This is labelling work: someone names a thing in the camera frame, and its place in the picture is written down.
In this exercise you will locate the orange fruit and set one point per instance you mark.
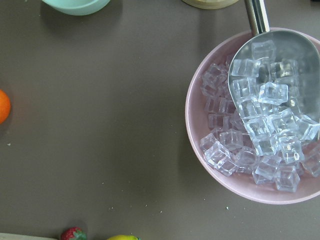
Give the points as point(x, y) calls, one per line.
point(5, 106)

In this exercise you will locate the clear ice cube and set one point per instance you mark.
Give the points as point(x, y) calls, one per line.
point(272, 93)
point(214, 76)
point(287, 179)
point(221, 159)

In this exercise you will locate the pink bowl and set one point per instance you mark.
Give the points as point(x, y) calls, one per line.
point(196, 122)

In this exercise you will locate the yellow lemon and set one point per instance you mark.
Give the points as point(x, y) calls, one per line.
point(123, 237)

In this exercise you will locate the wooden glass drying stand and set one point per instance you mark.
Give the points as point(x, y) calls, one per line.
point(210, 4)

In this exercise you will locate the red strawberry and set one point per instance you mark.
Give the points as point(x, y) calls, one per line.
point(73, 233)

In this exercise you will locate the mint green bowl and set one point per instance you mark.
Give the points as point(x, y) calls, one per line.
point(77, 7)

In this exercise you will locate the metal ice scoop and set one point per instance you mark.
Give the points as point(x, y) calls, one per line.
point(279, 56)

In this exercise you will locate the wooden cutting board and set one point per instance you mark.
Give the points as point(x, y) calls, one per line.
point(10, 236)

